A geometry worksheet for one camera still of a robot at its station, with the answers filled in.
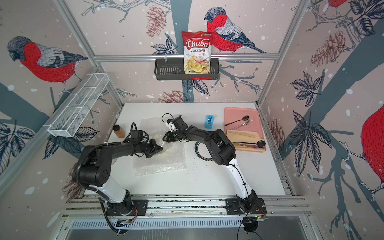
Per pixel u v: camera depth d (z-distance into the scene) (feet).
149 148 2.76
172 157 2.95
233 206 2.39
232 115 3.74
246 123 3.54
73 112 2.45
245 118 3.61
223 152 1.93
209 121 3.50
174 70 3.50
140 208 2.40
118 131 3.14
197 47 2.74
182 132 2.65
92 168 1.54
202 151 2.93
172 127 2.95
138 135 2.61
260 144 3.10
